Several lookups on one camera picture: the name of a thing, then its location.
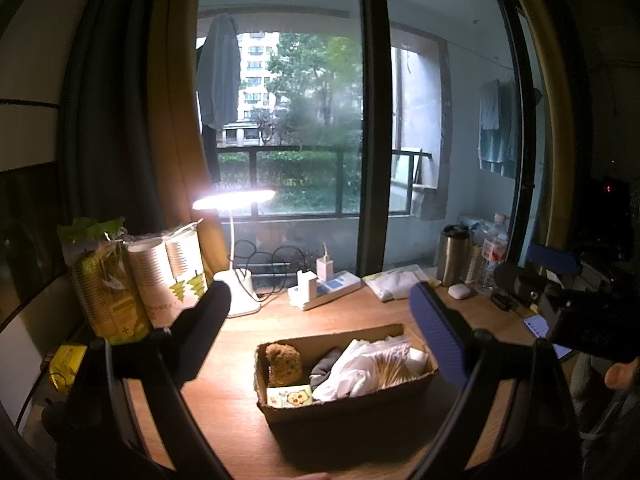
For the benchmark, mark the brown cardboard box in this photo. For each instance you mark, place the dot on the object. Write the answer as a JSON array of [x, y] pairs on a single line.
[[311, 349]]

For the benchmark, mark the smartphone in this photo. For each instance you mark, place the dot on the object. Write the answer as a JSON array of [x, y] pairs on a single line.
[[538, 326]]

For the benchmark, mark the paper cup bag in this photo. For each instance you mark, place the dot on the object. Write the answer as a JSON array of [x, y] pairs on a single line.
[[169, 272]]

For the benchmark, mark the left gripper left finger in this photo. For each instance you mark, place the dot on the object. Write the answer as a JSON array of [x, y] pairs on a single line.
[[163, 362]]

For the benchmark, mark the cartoon print cloth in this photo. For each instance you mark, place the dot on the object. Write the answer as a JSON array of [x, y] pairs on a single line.
[[289, 396]]

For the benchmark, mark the white charger with black cable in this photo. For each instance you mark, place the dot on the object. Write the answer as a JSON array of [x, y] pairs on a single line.
[[265, 273]]

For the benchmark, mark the brown curtain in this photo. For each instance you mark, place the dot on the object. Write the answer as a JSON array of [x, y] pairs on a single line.
[[127, 141]]

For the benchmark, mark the clear water bottle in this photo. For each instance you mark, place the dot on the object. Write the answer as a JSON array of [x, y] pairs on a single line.
[[494, 246]]

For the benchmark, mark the white power strip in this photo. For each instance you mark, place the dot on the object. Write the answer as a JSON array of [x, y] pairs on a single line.
[[330, 287]]

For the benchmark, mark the white tissue pack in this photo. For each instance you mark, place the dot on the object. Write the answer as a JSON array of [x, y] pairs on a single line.
[[395, 284]]

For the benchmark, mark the brown pompom beanie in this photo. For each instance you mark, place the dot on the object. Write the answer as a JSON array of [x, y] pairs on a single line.
[[284, 365]]

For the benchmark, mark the hanging teal towel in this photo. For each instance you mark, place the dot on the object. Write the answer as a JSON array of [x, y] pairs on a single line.
[[498, 136]]

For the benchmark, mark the white earbuds case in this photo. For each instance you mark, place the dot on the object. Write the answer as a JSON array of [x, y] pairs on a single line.
[[459, 291]]

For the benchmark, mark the grey gloves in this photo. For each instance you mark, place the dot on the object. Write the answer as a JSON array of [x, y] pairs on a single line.
[[322, 370]]

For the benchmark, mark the yellow green snack bag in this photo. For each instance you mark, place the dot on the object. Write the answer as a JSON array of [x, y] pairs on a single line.
[[95, 255]]

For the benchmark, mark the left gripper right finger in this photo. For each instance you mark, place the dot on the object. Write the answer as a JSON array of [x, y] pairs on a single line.
[[476, 363]]

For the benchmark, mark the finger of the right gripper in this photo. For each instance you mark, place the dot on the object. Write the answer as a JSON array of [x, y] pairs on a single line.
[[517, 282], [553, 260]]

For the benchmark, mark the person hand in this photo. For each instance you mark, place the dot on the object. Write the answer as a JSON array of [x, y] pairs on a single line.
[[620, 376]]

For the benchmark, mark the yellow packet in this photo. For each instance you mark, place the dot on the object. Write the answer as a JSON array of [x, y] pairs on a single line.
[[65, 365]]

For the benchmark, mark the white desk lamp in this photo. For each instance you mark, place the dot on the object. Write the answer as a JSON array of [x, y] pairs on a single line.
[[244, 300]]

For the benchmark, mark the steel travel mug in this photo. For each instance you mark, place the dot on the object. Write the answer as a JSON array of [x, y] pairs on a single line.
[[453, 248]]

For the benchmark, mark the hanging grey shirt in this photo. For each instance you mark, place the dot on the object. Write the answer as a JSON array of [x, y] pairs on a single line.
[[219, 73]]

